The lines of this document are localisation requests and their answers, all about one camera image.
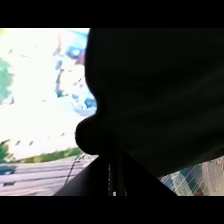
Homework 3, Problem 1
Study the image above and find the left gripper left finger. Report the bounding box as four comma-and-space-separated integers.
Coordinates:
55, 155, 116, 197

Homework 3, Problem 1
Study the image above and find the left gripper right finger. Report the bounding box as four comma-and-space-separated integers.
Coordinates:
116, 153, 178, 197

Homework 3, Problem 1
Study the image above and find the black garment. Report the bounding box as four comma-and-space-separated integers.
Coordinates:
74, 27, 224, 178

